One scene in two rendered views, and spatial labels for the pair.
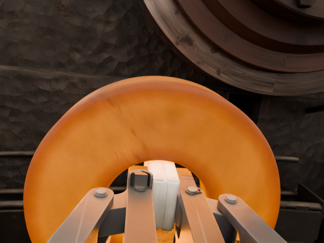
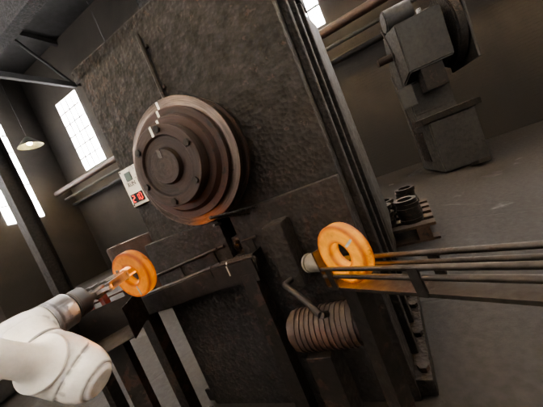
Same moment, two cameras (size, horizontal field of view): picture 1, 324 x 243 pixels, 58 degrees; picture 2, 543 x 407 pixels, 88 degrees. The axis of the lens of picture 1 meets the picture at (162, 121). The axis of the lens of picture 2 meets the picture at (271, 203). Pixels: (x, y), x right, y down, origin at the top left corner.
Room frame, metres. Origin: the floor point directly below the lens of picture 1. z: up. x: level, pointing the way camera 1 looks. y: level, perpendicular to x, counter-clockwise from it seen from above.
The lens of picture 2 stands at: (-0.35, -0.90, 0.95)
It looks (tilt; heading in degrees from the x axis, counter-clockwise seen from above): 5 degrees down; 31
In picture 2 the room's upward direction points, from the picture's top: 22 degrees counter-clockwise
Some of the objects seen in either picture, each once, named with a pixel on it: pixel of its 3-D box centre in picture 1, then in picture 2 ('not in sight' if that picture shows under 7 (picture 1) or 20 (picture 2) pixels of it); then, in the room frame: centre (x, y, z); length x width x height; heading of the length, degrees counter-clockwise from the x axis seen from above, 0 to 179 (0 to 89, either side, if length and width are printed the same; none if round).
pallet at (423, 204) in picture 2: not in sight; (361, 218); (2.43, -0.14, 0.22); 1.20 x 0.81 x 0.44; 94
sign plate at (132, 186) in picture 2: not in sight; (145, 180); (0.52, 0.20, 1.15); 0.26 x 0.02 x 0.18; 96
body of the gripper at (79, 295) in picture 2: not in sight; (86, 297); (0.02, -0.02, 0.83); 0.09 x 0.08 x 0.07; 6
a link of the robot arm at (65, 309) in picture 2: not in sight; (60, 314); (-0.06, -0.03, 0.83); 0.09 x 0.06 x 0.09; 96
